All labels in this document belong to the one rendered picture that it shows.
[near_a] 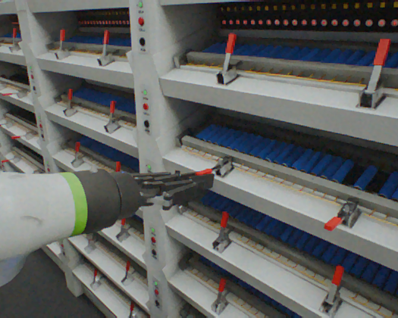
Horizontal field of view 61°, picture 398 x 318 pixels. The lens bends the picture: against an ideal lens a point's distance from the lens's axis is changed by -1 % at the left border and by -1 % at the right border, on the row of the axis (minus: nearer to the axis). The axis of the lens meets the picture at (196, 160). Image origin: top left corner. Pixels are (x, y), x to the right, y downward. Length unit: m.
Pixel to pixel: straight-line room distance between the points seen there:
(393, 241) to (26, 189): 0.51
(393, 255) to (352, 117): 0.21
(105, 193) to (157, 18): 0.43
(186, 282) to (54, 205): 0.63
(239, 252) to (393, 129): 0.44
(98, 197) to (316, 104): 0.35
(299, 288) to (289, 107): 0.36
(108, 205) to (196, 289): 0.55
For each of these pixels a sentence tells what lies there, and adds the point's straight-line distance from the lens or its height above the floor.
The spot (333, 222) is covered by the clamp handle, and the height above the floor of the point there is 0.96.
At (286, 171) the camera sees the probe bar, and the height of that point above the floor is 0.97.
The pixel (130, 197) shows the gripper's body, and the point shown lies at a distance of 0.53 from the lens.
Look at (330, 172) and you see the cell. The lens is 0.67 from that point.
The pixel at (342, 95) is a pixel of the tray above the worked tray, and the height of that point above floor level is 1.13.
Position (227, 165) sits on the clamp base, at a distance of 0.72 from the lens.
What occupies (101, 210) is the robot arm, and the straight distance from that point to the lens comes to 0.49.
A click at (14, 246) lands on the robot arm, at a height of 1.00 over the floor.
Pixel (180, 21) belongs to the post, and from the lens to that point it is 0.83.
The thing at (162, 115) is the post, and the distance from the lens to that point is 0.81.
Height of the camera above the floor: 1.24
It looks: 22 degrees down
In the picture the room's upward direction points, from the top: straight up
